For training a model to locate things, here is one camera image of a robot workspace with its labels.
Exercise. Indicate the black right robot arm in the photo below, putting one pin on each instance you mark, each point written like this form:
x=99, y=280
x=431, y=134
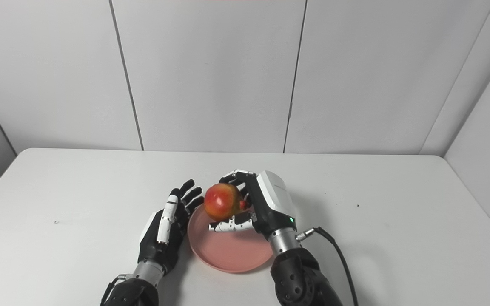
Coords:
x=300, y=280

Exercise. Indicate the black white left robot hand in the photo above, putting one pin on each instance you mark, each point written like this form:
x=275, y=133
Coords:
x=170, y=246

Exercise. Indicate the red yellow pomegranate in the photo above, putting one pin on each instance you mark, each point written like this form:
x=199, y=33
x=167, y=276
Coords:
x=223, y=202

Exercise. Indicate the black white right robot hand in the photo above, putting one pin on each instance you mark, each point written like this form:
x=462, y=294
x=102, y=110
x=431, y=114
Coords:
x=270, y=204

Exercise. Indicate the pink round plate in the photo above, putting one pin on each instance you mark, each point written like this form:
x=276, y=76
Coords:
x=232, y=250

